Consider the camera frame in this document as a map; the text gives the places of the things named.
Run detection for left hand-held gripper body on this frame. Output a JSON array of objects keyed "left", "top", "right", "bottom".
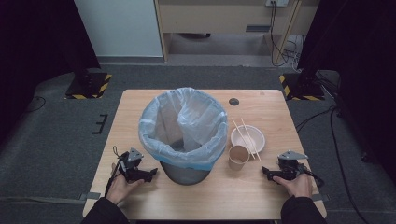
[{"left": 118, "top": 147, "right": 148, "bottom": 183}]

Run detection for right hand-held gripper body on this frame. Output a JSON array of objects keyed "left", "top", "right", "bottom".
[{"left": 277, "top": 150, "right": 309, "bottom": 181}]

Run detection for grey trash bin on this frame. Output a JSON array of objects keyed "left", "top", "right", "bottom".
[{"left": 159, "top": 139, "right": 213, "bottom": 187}]

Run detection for brown paper cup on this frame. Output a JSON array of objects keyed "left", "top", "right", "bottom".
[{"left": 228, "top": 145, "right": 250, "bottom": 172}]

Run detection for white disposable bowl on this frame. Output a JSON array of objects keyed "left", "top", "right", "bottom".
[{"left": 230, "top": 124, "right": 266, "bottom": 155}]

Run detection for wooden chopstick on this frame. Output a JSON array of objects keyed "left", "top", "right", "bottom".
[
  {"left": 231, "top": 117, "right": 256, "bottom": 161},
  {"left": 240, "top": 117, "right": 262, "bottom": 161}
]

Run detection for trash bin with blue bag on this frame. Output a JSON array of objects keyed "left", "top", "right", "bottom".
[{"left": 138, "top": 87, "right": 229, "bottom": 172}]

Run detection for person's right hand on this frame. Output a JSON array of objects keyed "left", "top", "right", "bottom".
[{"left": 273, "top": 173, "right": 314, "bottom": 199}]

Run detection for person's left hand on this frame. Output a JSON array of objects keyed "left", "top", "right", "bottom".
[{"left": 106, "top": 163, "right": 146, "bottom": 206}]

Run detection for grey tape strip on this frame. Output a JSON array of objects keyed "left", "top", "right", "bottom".
[
  {"left": 312, "top": 193, "right": 331, "bottom": 203},
  {"left": 78, "top": 191, "right": 102, "bottom": 202}
]

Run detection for black striped stand base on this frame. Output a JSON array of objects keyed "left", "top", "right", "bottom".
[
  {"left": 278, "top": 73, "right": 326, "bottom": 102},
  {"left": 64, "top": 72, "right": 113, "bottom": 101}
]

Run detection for white partition panel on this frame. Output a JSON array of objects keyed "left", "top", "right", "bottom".
[{"left": 74, "top": 0, "right": 163, "bottom": 58}]

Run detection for black curtain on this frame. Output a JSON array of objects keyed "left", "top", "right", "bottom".
[
  {"left": 297, "top": 0, "right": 396, "bottom": 175},
  {"left": 0, "top": 0, "right": 101, "bottom": 147}
]

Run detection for light wooden desk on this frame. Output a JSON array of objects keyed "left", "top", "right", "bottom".
[{"left": 154, "top": 0, "right": 321, "bottom": 63}]

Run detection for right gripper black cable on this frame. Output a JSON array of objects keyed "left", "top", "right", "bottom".
[{"left": 303, "top": 166, "right": 325, "bottom": 189}]

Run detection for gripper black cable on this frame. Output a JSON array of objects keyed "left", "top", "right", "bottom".
[
  {"left": 105, "top": 145, "right": 123, "bottom": 197},
  {"left": 303, "top": 166, "right": 325, "bottom": 189}
]

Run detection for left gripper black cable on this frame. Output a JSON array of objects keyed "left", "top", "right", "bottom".
[{"left": 105, "top": 145, "right": 123, "bottom": 197}]

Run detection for long black floor cable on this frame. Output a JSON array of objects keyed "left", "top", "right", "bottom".
[{"left": 329, "top": 105, "right": 372, "bottom": 224}]

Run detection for thin black floor cable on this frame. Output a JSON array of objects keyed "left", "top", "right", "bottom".
[{"left": 20, "top": 95, "right": 47, "bottom": 119}]

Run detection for black desk cables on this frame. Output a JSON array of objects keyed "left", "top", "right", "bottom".
[{"left": 269, "top": 1, "right": 303, "bottom": 68}]

